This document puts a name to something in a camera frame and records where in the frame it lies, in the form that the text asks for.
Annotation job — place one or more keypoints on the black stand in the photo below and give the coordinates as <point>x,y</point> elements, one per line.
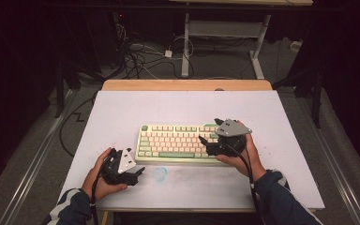
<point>59,93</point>
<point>317,103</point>

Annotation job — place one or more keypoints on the wooden table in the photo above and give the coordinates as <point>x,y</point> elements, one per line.
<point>184,85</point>

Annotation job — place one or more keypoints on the white power strip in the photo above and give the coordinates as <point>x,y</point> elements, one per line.
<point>296,46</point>

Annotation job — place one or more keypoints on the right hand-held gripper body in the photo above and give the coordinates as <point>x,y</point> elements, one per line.
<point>231,129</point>

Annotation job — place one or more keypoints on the person's left hand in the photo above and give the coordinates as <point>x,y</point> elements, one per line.
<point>97,184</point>

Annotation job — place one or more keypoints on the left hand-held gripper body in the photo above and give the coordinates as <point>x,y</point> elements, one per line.
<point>125,162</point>

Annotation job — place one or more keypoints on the white frame desk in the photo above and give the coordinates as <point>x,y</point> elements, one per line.
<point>225,28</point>

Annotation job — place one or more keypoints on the white table cover board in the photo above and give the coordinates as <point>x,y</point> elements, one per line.
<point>184,106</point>

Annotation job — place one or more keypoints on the person's right hand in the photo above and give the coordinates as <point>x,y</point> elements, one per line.
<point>250,162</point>

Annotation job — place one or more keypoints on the green and cream keyboard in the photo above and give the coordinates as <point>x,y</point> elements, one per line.
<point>181,143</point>

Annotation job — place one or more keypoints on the metal floor rail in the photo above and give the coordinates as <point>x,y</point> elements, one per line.
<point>336,170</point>
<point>35,168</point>

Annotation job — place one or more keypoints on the white power adapter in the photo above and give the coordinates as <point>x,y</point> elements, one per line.
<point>168,53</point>

